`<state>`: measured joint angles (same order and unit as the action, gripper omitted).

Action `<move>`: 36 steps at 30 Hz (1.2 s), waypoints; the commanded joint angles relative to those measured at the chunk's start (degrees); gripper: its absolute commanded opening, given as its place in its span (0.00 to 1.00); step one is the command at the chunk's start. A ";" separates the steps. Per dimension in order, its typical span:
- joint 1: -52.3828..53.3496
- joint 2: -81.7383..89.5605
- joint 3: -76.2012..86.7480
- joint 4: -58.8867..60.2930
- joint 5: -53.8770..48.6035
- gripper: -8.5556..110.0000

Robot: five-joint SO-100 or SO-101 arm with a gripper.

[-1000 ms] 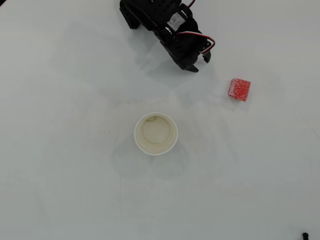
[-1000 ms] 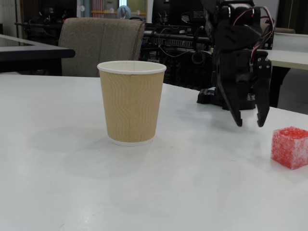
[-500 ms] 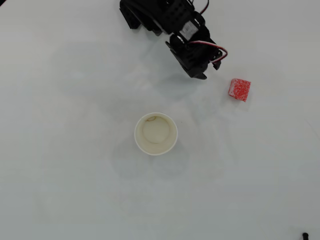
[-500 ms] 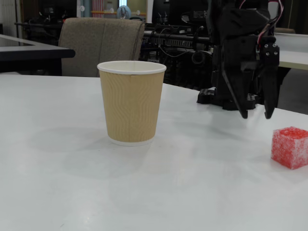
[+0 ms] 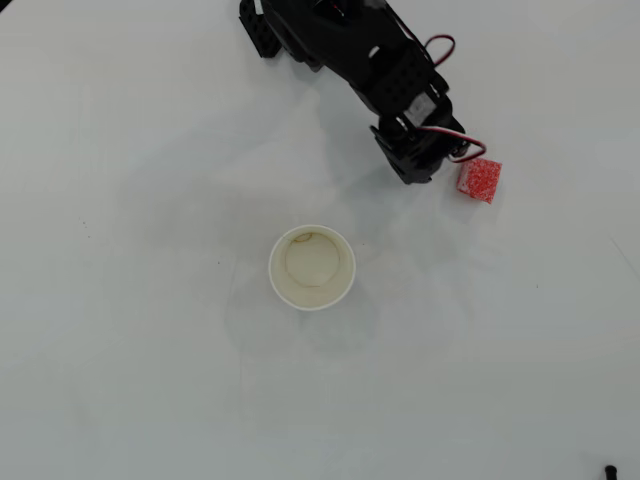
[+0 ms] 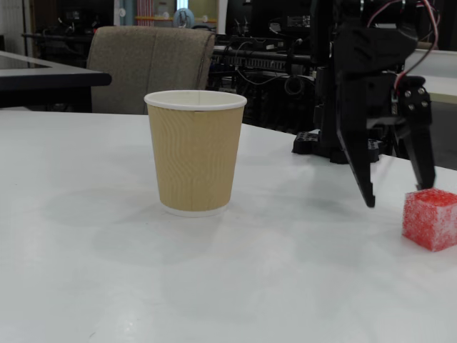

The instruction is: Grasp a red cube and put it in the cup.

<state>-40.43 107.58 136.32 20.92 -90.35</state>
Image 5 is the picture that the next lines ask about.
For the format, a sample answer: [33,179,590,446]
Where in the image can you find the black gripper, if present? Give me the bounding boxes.
[369,98,472,186]

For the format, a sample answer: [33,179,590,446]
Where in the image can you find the red foam cube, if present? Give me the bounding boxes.
[455,158,503,204]

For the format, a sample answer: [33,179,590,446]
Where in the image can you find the tan paper cup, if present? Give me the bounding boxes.
[268,224,357,312]

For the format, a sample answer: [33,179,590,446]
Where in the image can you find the red white black servo cable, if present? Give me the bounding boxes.
[414,124,488,164]
[424,34,457,69]

